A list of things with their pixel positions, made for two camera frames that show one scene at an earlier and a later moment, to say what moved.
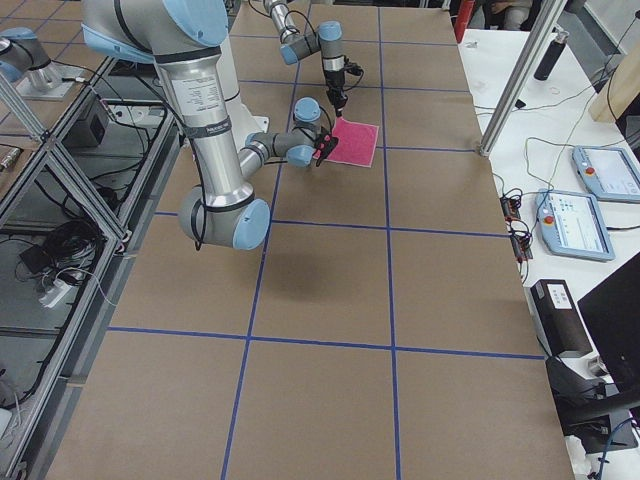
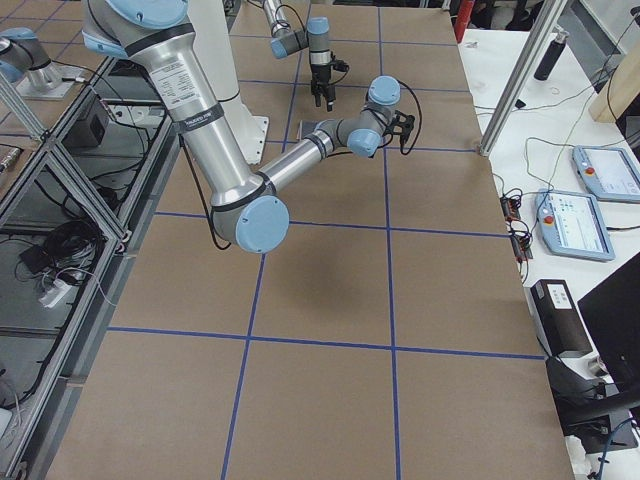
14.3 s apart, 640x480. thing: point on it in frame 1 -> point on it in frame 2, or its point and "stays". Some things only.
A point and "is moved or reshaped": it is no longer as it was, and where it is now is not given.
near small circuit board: (521, 246) stays
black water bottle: (551, 57) stays
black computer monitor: (612, 313) stays
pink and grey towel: (356, 142) is moved or reshaped
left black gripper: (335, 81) -> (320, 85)
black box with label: (557, 317) stays
